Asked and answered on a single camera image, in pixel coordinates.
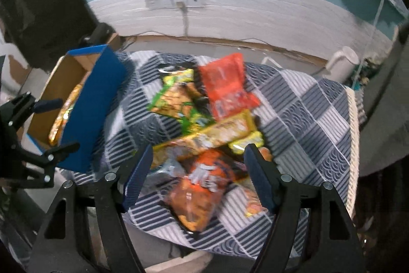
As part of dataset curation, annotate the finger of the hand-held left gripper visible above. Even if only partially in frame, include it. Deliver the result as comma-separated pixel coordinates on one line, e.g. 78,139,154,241
16,142,80,166
0,93,63,133

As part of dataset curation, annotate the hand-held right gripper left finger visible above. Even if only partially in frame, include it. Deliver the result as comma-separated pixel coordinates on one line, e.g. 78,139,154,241
27,143,154,273

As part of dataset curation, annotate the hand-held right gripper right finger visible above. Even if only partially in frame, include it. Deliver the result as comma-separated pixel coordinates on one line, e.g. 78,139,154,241
244,143,365,273

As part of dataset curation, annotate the gold snack packet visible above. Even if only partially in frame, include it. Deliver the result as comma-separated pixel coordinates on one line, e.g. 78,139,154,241
48,84,84,146

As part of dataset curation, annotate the blue cardboard box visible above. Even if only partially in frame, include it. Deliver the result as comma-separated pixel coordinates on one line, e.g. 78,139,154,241
26,44,128,173

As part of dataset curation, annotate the red snack packet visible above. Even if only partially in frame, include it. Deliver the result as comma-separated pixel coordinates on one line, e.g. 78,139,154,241
198,53,260,120

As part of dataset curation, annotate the yellow orange snack packet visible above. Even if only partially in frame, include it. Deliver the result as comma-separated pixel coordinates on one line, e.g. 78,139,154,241
238,147,274,219

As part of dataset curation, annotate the silver grey snack packet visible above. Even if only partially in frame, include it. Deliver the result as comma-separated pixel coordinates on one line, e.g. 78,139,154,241
144,158,186,193

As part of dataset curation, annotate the small yellow snack packet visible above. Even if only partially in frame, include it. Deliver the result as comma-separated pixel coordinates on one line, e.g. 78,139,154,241
228,130,264,155

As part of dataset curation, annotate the long yellow snack packet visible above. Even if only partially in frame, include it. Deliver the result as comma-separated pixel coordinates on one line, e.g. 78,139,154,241
150,110,256,165

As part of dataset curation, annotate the checked navy white cloth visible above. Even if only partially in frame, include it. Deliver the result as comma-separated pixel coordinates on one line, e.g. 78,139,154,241
72,51,365,257

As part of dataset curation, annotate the green snack packet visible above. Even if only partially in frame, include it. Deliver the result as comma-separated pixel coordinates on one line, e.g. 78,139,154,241
147,68,214,133

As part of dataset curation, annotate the black monitor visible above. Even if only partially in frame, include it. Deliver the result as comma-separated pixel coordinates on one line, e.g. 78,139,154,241
0,0,98,69

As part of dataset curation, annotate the white electric kettle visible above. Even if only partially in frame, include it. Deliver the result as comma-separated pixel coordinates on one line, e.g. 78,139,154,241
326,46,360,83

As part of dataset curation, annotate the black round mount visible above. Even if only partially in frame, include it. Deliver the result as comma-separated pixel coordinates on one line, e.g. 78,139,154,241
80,23,111,46

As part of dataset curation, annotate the white wall power strip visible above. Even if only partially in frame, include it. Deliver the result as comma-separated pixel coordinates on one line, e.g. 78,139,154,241
177,1,189,36

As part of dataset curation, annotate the white hanging cord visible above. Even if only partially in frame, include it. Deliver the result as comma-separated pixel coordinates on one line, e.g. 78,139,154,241
351,0,384,85

